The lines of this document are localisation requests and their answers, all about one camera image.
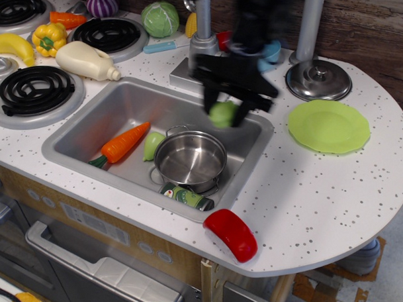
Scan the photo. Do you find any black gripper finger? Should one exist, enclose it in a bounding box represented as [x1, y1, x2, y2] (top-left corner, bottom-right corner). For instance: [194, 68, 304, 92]
[203, 84, 222, 115]
[232, 100, 255, 127]

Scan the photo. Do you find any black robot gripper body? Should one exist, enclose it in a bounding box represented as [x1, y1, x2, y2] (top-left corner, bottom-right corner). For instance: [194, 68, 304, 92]
[197, 34, 279, 112]

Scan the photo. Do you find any green toy broccoli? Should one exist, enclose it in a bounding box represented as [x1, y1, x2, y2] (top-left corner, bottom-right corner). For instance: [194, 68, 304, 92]
[209, 101, 238, 128]

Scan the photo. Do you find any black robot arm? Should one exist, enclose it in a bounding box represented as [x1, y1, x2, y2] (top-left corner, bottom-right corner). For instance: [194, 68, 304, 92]
[190, 0, 292, 126]

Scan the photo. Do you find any stainless steel pot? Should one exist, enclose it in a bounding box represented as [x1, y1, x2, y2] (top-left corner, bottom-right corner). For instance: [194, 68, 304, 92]
[154, 125, 228, 195]

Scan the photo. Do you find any steel pot lid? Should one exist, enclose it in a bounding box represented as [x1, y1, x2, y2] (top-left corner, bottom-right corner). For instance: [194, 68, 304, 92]
[285, 60, 352, 101]

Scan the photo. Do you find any red toy cup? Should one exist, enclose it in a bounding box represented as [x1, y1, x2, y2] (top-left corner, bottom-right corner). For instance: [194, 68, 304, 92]
[216, 30, 232, 53]

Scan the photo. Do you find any blue plastic bowl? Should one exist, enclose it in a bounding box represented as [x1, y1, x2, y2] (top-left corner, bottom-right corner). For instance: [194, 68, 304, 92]
[257, 40, 281, 73]

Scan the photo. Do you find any silver toy faucet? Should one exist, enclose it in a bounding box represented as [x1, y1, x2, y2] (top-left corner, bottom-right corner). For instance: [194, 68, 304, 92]
[169, 0, 220, 103]

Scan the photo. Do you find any yellow toy corn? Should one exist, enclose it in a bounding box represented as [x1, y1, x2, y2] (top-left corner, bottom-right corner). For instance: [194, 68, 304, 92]
[185, 13, 197, 39]

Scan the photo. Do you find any light green toy pear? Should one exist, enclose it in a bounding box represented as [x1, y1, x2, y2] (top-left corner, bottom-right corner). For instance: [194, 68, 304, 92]
[143, 132, 166, 162]

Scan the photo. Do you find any grey metal sink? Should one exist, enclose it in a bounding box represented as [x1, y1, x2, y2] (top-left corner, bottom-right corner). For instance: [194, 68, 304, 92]
[42, 78, 274, 222]

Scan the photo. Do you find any light green plate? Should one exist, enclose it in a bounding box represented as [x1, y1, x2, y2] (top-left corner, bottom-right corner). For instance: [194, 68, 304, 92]
[288, 100, 371, 154]

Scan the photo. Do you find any green toy cabbage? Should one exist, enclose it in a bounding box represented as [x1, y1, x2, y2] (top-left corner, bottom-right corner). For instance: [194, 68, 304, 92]
[140, 1, 180, 38]

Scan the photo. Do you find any grey support pole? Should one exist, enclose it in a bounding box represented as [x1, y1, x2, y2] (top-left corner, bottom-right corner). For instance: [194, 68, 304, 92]
[289, 0, 325, 64]

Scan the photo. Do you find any green toy can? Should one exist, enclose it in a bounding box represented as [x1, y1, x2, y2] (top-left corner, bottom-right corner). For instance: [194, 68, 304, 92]
[159, 183, 214, 211]

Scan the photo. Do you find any back right stove burner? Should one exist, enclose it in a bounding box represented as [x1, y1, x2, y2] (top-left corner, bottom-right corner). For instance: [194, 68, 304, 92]
[67, 18, 149, 63]

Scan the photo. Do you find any stove burner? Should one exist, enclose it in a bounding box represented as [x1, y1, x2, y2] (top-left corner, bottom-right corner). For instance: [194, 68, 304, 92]
[67, 18, 149, 63]
[0, 0, 55, 34]
[0, 66, 85, 130]

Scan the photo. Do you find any orange toy carrot in sink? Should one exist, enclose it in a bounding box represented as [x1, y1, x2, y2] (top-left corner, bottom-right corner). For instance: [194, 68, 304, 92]
[88, 122, 150, 168]

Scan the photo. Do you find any red toy cheese wedge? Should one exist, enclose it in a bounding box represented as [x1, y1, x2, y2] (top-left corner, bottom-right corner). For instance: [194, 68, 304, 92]
[202, 209, 259, 264]

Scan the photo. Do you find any purple toy onion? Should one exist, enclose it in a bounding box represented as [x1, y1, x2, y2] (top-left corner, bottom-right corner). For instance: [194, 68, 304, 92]
[86, 0, 120, 18]

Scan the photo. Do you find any cream toy bottle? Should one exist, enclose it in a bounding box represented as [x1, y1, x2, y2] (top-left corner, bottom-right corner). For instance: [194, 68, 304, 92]
[55, 40, 122, 81]

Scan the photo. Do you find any small orange toy carrot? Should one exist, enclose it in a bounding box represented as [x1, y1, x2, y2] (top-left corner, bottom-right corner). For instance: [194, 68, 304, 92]
[49, 11, 88, 29]

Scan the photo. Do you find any front left stove burner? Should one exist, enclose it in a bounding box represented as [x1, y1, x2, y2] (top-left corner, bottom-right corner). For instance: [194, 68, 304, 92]
[0, 66, 85, 130]

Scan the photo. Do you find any yellow toy bell pepper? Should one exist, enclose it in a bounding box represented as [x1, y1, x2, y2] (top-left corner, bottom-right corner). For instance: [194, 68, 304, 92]
[31, 23, 67, 58]

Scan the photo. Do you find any yellow toy banana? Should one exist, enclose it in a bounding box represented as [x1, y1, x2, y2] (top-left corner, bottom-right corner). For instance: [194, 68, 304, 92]
[0, 32, 36, 67]

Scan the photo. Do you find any silver stove knob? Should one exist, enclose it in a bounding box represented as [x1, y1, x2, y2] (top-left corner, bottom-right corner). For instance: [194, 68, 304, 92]
[0, 56, 19, 79]

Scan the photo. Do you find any back left stove burner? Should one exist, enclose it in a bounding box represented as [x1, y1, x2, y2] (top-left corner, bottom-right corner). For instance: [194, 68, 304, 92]
[0, 0, 55, 34]

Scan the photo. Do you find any blue handled toy knife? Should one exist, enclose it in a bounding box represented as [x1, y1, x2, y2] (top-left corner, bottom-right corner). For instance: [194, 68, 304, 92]
[142, 37, 191, 54]

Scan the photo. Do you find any grey oven door handle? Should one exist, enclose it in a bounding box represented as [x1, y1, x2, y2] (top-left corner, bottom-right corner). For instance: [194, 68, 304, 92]
[26, 221, 184, 302]

